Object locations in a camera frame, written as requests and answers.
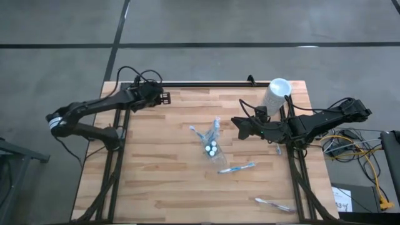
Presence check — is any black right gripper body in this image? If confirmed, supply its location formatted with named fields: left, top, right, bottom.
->
left=238, top=120, right=278, bottom=143

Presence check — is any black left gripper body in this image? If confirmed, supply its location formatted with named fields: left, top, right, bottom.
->
left=136, top=81, right=164, bottom=112

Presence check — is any clear acrylic organizer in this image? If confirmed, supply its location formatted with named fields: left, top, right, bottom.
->
left=202, top=124, right=229, bottom=173

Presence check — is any purple toothbrush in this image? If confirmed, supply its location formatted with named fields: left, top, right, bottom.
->
left=254, top=197, right=296, bottom=214

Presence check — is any white wrapped cup stack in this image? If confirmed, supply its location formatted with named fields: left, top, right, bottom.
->
left=261, top=77, right=293, bottom=117

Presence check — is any black power brick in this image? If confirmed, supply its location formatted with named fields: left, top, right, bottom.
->
left=342, top=129, right=360, bottom=140

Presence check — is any white paper sheet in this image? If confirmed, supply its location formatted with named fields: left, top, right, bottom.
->
left=331, top=186, right=353, bottom=213

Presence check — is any black floor box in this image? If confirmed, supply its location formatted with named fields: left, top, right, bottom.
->
left=331, top=182, right=391, bottom=224

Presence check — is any black case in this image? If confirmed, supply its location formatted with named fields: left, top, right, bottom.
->
left=379, top=130, right=400, bottom=196

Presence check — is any grey metal stand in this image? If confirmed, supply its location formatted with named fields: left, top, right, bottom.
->
left=0, top=136, right=51, bottom=225

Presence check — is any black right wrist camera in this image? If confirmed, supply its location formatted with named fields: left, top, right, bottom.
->
left=254, top=106, right=269, bottom=122

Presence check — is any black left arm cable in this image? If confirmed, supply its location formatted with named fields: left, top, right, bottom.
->
left=116, top=65, right=164, bottom=94

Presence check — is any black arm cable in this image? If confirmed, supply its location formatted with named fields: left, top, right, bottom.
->
left=116, top=65, right=164, bottom=94
left=239, top=94, right=356, bottom=126

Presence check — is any black metal table frame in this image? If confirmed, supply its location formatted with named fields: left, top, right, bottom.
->
left=71, top=74, right=340, bottom=224

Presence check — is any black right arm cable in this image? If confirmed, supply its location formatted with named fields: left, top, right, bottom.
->
left=239, top=94, right=356, bottom=126

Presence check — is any black floor cable bundle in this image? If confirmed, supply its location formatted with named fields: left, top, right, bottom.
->
left=321, top=127, right=384, bottom=163

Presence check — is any grey floor cable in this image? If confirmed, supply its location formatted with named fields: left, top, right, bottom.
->
left=324, top=139, right=383, bottom=154

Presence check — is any yellow floor cable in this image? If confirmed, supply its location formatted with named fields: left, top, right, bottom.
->
left=318, top=133, right=395, bottom=209

